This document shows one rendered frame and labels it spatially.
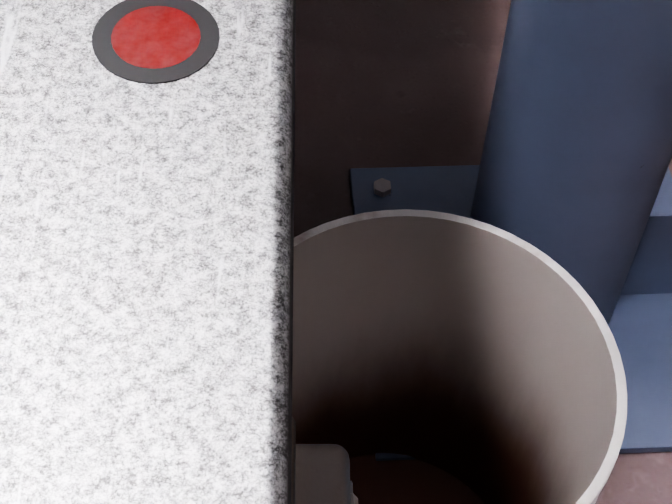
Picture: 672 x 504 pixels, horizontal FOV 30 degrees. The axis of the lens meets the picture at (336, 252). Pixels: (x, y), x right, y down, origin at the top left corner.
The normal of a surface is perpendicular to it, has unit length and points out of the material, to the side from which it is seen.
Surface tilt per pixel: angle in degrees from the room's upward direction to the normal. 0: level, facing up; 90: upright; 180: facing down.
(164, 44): 0
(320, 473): 0
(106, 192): 0
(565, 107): 90
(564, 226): 90
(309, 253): 87
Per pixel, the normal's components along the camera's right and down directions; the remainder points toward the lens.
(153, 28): 0.03, -0.59
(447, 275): -0.26, 0.73
